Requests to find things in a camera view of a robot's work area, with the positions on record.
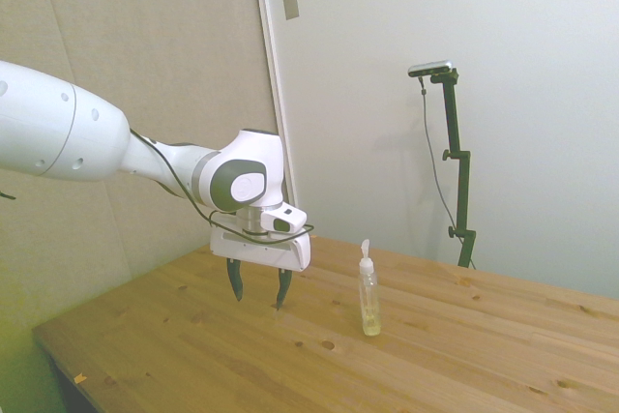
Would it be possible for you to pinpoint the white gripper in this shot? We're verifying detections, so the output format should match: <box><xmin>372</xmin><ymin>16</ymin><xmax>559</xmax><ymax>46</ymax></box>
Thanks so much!
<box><xmin>209</xmin><ymin>226</ymin><xmax>313</xmax><ymax>312</ymax></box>

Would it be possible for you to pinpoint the clear sanitizer pump bottle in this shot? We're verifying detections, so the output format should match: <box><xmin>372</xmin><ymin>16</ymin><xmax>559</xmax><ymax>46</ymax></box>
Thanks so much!
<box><xmin>358</xmin><ymin>238</ymin><xmax>383</xmax><ymax>338</ymax></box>

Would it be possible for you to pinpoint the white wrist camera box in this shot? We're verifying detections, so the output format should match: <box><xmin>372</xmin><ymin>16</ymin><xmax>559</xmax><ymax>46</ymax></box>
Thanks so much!
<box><xmin>260</xmin><ymin>203</ymin><xmax>309</xmax><ymax>235</ymax></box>

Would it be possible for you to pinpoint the white door frame strip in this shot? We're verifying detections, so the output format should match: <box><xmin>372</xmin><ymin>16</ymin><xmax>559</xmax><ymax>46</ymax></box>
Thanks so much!
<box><xmin>250</xmin><ymin>0</ymin><xmax>303</xmax><ymax>233</ymax></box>

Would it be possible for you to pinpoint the black jointed camera stand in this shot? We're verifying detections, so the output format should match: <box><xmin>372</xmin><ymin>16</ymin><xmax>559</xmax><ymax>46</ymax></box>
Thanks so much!
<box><xmin>428</xmin><ymin>69</ymin><xmax>478</xmax><ymax>269</ymax></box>

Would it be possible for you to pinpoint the silver camera on stand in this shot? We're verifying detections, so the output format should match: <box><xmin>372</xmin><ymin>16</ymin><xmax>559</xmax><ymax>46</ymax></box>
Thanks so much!
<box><xmin>407</xmin><ymin>59</ymin><xmax>455</xmax><ymax>78</ymax></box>

